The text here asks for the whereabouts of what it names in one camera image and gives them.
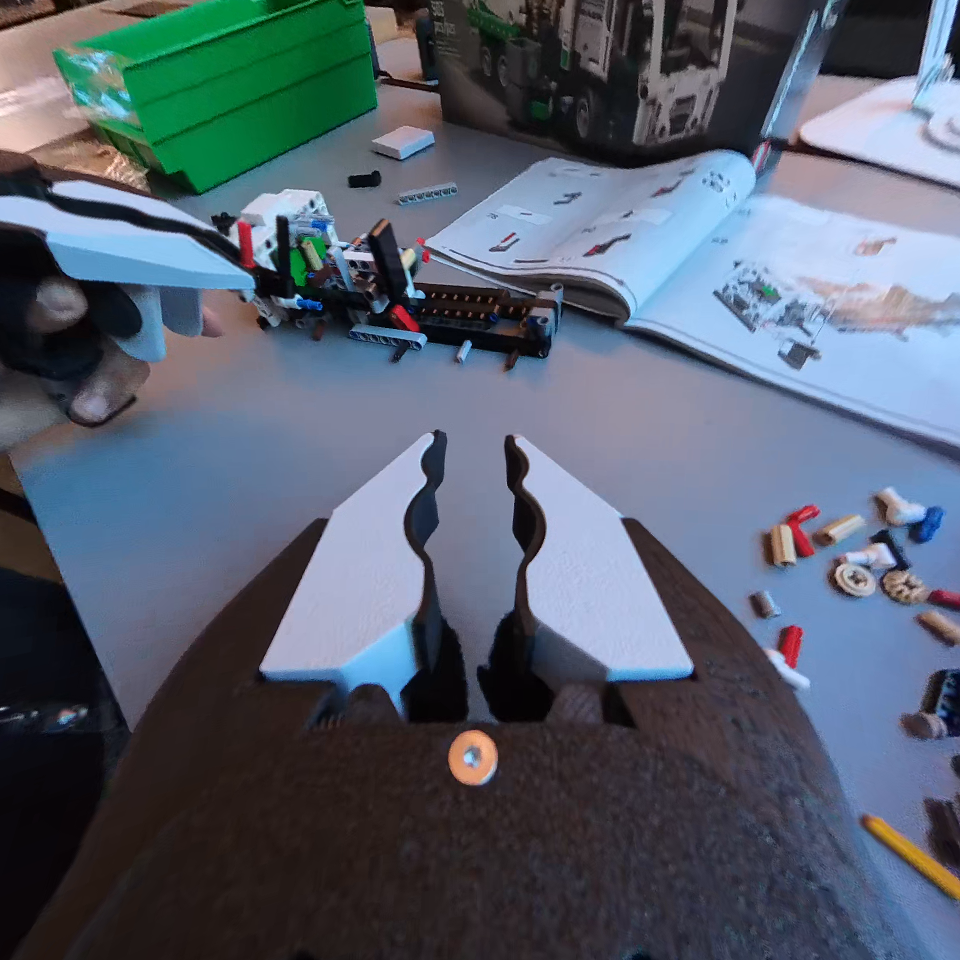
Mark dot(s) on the green plastic bin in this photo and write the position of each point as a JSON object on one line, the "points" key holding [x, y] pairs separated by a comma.
{"points": [[247, 90]]}

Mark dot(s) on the person's left hand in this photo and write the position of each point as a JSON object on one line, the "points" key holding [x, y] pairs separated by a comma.
{"points": [[105, 397]]}

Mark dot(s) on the white square lego tile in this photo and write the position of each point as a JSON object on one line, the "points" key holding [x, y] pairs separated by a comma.
{"points": [[403, 141]]}

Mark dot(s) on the white stand base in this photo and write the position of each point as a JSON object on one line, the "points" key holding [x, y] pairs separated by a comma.
{"points": [[877, 127]]}

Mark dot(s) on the lego truck chassis assembly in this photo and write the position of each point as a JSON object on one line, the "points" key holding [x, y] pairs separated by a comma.
{"points": [[465, 307]]}

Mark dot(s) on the yellow lego axle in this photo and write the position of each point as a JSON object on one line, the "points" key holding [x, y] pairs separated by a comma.
{"points": [[911, 855]]}

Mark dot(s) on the clear plastic bag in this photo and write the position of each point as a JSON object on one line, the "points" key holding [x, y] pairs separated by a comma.
{"points": [[94, 79]]}

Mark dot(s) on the scattered small lego pieces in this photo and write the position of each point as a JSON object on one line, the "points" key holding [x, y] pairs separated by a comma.
{"points": [[855, 579]]}

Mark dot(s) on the small black lego connector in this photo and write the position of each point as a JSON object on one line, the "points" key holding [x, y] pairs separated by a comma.
{"points": [[365, 179]]}

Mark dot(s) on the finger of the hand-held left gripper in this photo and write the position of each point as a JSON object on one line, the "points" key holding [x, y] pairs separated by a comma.
{"points": [[90, 184], [135, 251]]}

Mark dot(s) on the grey lego beam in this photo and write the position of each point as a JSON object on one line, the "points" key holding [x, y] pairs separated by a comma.
{"points": [[427, 193]]}

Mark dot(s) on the dark lego set box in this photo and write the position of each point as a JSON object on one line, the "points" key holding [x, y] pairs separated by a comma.
{"points": [[600, 67]]}

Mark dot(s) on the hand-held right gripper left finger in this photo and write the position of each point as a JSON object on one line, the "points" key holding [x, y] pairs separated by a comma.
{"points": [[352, 585]]}

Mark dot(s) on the open lego instruction booklet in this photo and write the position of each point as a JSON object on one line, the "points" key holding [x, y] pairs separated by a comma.
{"points": [[675, 247]]}

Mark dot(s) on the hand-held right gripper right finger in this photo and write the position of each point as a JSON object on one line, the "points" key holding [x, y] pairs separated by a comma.
{"points": [[592, 592]]}

